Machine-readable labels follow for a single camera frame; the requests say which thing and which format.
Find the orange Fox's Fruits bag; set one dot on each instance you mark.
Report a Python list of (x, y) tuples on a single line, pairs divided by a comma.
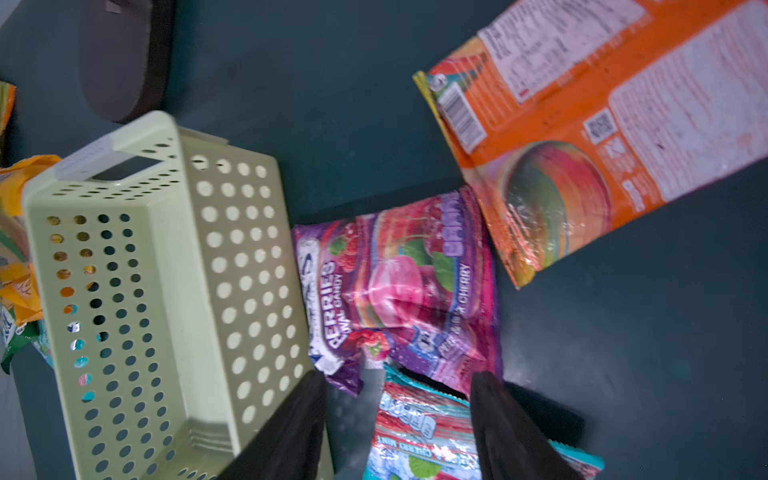
[(570, 119)]

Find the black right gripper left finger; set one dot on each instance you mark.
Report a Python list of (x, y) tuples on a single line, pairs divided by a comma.
[(289, 444)]

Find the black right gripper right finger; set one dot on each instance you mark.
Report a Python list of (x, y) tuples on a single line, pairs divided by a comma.
[(512, 428)]

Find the dark oval stand base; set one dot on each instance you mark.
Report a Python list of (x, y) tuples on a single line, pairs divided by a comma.
[(125, 55)]

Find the pale green plastic basket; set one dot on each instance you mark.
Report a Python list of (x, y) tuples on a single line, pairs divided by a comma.
[(165, 267)]

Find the teal Fox's mint bag right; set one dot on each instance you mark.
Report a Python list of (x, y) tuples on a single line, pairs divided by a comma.
[(423, 433)]

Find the purple Fox's Berries bag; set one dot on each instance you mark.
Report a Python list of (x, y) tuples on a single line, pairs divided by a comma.
[(412, 285)]

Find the yellow Cocoaland gummy bag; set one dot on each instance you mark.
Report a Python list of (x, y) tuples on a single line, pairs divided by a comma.
[(19, 293)]

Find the teal Fox's Mint Blossom bag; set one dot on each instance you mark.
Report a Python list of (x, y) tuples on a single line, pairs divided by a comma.
[(17, 337)]

